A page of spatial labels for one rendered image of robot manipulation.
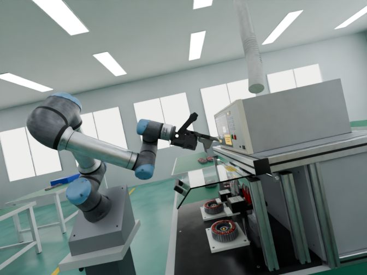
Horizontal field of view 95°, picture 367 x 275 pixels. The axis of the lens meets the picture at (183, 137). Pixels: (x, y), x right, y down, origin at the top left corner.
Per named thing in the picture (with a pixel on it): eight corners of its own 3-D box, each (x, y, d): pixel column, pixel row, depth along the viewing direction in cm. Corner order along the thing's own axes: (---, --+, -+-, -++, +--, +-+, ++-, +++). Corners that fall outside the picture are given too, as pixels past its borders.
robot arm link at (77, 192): (74, 212, 87) (57, 199, 78) (85, 189, 97) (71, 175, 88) (96, 210, 86) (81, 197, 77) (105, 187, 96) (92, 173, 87)
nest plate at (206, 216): (203, 221, 88) (203, 219, 88) (200, 209, 103) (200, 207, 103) (231, 215, 89) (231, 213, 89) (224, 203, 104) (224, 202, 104)
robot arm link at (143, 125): (141, 128, 81) (141, 113, 75) (163, 133, 81) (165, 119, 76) (135, 139, 75) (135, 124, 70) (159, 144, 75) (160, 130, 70)
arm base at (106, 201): (80, 222, 93) (69, 215, 87) (92, 197, 104) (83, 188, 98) (106, 221, 91) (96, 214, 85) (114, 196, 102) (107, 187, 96)
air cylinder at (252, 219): (256, 236, 68) (254, 223, 68) (249, 226, 76) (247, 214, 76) (268, 233, 68) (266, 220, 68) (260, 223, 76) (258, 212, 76)
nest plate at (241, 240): (211, 253, 64) (211, 250, 64) (206, 231, 79) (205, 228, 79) (249, 244, 64) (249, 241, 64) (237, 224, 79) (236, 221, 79)
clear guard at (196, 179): (177, 209, 54) (172, 191, 53) (178, 187, 78) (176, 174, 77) (276, 187, 54) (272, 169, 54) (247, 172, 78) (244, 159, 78)
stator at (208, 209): (206, 216, 90) (204, 209, 90) (203, 207, 102) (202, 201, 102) (226, 211, 90) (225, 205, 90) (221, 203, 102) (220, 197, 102)
